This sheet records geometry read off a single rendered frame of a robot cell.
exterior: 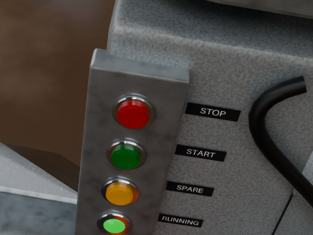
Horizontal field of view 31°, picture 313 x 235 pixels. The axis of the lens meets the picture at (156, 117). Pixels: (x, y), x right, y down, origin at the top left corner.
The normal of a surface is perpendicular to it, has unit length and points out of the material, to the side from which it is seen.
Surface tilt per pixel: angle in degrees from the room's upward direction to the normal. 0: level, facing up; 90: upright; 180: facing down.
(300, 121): 90
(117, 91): 90
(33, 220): 2
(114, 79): 90
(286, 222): 90
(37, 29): 0
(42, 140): 0
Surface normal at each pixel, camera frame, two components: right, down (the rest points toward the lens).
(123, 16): -0.24, -0.73
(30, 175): 0.15, -0.73
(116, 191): -0.07, 0.67
